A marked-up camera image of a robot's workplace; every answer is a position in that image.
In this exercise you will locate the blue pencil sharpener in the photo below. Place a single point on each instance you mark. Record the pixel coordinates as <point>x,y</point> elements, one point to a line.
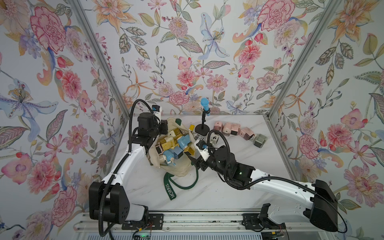
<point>172,155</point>
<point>184,141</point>

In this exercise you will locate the yellow pencil sharpener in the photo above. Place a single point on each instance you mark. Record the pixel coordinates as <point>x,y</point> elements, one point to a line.
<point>167,143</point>
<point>175,133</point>

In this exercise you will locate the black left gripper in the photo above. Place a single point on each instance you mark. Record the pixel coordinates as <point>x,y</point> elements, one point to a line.
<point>163,125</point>

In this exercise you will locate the cream panda pencil sharpener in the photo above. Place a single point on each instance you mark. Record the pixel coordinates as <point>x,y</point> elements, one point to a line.
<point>214,138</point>

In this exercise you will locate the black microphone stand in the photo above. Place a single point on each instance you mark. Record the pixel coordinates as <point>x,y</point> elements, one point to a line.
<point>203,129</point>

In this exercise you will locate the pink pencil sharpener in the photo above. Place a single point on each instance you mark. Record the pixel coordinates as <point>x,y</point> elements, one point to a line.
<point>227,129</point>
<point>218,126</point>
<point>246,133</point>
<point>235,129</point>

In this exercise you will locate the aluminium corner post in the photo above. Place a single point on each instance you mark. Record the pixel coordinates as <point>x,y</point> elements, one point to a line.
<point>324,20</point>
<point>94,44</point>

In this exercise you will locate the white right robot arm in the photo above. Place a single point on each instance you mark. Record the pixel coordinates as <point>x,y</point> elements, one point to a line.
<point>312,203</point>

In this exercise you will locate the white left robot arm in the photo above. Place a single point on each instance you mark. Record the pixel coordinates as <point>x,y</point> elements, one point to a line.
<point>108,201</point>

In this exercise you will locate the blue microphone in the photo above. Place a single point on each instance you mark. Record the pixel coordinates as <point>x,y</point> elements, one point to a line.
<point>205,104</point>

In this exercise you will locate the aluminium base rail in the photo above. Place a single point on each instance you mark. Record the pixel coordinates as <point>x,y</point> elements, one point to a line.
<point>218,215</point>

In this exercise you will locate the dark green pencil sharpener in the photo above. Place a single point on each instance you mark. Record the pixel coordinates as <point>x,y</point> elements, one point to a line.
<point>259,140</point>

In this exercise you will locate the aluminium corner post right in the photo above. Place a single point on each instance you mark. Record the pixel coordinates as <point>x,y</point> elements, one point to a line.
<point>324,20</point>

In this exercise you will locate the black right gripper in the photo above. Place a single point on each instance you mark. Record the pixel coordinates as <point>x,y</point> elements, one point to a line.
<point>199,164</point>

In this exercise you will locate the aluminium corner post left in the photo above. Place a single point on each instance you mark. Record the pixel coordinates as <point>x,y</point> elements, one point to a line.
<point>94,44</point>

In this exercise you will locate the cream canvas tote bag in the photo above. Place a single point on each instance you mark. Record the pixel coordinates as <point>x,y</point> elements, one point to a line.
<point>183,165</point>

